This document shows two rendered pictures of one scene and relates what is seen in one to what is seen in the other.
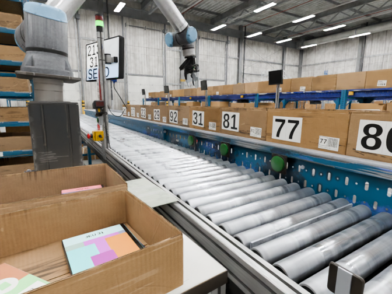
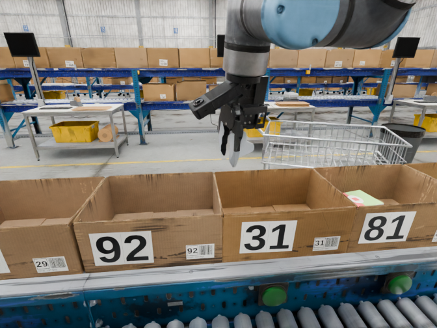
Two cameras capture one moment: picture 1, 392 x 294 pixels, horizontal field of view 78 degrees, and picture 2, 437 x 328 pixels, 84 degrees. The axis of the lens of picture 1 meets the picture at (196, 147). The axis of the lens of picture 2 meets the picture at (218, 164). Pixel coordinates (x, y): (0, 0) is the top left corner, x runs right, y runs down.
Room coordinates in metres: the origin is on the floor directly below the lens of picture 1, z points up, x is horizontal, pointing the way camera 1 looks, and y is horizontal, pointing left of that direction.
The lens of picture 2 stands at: (1.66, 0.56, 1.42)
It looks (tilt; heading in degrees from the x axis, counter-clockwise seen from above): 22 degrees down; 295
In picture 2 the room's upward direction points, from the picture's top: straight up
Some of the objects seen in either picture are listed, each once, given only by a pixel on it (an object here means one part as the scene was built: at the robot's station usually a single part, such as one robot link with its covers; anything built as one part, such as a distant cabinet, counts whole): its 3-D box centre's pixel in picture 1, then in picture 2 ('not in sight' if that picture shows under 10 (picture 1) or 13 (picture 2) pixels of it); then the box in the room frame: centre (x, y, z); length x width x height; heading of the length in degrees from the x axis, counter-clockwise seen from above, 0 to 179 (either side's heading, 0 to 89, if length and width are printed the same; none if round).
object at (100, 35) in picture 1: (102, 98); not in sight; (1.78, 0.67, 1.11); 0.12 x 0.05 x 0.88; 31
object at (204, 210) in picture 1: (253, 199); not in sight; (0.85, -0.21, 0.72); 0.52 x 0.05 x 0.05; 121
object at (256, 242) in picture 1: (308, 234); not in sight; (0.66, -0.33, 0.70); 0.46 x 0.01 x 0.09; 121
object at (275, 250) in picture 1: (319, 231); not in sight; (0.63, -0.35, 0.72); 0.52 x 0.05 x 0.05; 121
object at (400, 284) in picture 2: (223, 149); (400, 286); (1.39, -0.16, 0.81); 0.07 x 0.01 x 0.07; 31
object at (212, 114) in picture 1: (219, 118); (273, 208); (1.80, -0.17, 0.96); 0.39 x 0.29 x 0.17; 31
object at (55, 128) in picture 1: (55, 139); not in sight; (1.05, 0.62, 0.91); 0.26 x 0.26 x 0.33; 35
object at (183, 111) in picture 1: (192, 115); (158, 215); (2.13, 0.03, 0.97); 0.39 x 0.29 x 0.17; 31
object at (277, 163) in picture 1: (276, 163); not in sight; (1.06, -0.36, 0.81); 0.07 x 0.01 x 0.07; 31
